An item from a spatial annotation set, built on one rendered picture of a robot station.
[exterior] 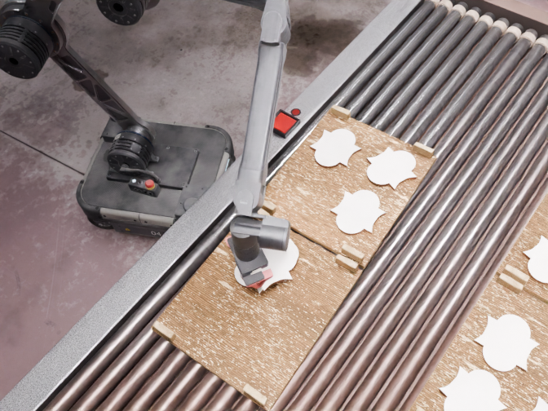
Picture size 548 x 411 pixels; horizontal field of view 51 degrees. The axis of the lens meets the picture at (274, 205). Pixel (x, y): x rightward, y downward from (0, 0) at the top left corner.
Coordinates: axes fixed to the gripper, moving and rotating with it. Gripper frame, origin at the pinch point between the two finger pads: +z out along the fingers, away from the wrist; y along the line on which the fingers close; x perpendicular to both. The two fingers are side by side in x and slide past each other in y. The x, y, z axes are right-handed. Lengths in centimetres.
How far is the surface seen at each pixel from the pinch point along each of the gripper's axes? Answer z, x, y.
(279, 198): 4.4, -15.9, 19.1
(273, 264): 0.6, -5.6, -0.9
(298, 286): 5.1, -9.4, -6.8
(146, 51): 94, -11, 206
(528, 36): 4, -115, 42
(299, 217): 4.6, -18.3, 11.3
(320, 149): 2.8, -33.1, 28.4
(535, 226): 4, -71, -18
